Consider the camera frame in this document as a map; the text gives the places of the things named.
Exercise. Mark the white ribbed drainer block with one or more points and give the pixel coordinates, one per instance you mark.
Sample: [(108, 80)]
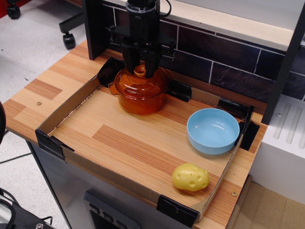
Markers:
[(279, 164)]

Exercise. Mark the yellow toy potato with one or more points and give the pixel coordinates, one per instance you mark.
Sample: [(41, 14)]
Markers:
[(190, 177)]

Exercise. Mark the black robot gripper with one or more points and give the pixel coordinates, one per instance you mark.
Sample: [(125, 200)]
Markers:
[(143, 34)]

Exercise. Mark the black left vertical post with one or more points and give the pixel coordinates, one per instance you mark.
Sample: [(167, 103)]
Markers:
[(97, 18)]

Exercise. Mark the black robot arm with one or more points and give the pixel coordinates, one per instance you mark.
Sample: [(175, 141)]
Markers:
[(143, 3)]

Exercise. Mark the dark right vertical post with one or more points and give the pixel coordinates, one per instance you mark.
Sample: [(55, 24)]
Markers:
[(285, 67)]

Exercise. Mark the orange transparent pot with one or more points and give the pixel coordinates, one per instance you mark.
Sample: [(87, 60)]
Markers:
[(144, 106)]

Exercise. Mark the light blue bowl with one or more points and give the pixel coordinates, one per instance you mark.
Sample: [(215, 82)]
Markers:
[(212, 131)]

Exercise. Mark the black caster wheel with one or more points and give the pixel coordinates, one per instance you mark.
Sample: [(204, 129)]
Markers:
[(13, 11)]

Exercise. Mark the orange transparent pot lid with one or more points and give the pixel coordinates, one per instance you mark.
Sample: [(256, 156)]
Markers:
[(137, 85)]

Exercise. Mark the black office chair base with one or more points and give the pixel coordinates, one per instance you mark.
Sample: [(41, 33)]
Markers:
[(66, 26)]

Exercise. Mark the grey control panel with buttons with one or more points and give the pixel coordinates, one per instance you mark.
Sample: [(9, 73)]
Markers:
[(104, 216)]

